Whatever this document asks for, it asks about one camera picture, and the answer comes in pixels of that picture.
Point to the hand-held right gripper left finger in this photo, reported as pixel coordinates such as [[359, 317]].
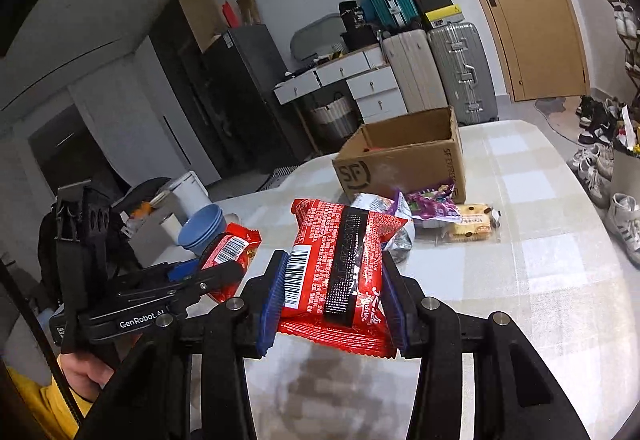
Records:
[[272, 300]]

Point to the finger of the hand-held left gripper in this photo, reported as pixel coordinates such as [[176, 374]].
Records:
[[182, 270], [220, 276]]

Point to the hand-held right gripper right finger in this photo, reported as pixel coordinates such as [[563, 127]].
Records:
[[395, 310]]

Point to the red snack packet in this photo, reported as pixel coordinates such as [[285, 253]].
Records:
[[235, 240]]

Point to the red instant noodle packet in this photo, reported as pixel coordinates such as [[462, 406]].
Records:
[[340, 270]]

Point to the silver foil snack packet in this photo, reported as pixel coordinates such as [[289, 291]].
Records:
[[377, 207]]

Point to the purple snack packet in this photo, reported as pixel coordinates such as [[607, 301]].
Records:
[[430, 205]]

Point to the cream bread packet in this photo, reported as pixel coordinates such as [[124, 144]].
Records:
[[470, 225]]

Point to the brown cardboard box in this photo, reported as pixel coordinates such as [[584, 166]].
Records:
[[400, 170]]

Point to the person's left hand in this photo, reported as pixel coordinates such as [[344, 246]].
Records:
[[82, 377]]

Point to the white cup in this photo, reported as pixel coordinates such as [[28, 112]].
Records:
[[170, 227]]

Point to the white bucket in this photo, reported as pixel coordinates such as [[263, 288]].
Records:
[[190, 195]]

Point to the checkered tablecloth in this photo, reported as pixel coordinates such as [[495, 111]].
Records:
[[500, 270]]

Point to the patterned rug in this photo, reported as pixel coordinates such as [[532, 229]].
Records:
[[280, 175]]

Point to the person's yellow clothing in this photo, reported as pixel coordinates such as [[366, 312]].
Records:
[[45, 410]]

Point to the black refrigerator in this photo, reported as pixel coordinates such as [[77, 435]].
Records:
[[250, 95]]

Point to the dark wardrobe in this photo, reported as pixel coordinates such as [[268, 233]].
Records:
[[185, 85]]

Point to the woven laundry basket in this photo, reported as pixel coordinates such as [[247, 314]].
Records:
[[332, 118]]

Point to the beige suitcase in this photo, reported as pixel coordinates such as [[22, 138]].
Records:
[[412, 70]]

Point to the white sneaker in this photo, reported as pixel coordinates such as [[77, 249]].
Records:
[[625, 225]]

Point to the white drawer desk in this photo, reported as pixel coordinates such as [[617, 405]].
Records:
[[345, 63]]

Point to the silver suitcase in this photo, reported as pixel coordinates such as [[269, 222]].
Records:
[[462, 70]]

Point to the grey door mat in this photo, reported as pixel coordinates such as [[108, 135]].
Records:
[[555, 113]]

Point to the brown cardboard sheet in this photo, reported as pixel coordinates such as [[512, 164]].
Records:
[[200, 15]]

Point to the red paper bag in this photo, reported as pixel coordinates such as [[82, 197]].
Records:
[[230, 15]]

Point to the grey oval tub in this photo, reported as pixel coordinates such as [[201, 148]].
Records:
[[315, 33]]

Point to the brown paper bag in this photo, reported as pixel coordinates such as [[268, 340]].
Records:
[[248, 10]]

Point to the cluster of loose shoes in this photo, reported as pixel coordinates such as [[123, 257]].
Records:
[[595, 130]]

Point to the black round box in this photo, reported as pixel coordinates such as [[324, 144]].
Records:
[[360, 38]]

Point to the black bag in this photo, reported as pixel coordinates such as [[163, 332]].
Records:
[[352, 15]]

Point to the wooden door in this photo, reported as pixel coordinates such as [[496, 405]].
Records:
[[540, 20]]

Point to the wooden shoe rack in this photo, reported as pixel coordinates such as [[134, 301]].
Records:
[[635, 65]]

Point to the collection of racked shoes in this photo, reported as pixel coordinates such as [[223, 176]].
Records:
[[622, 20]]

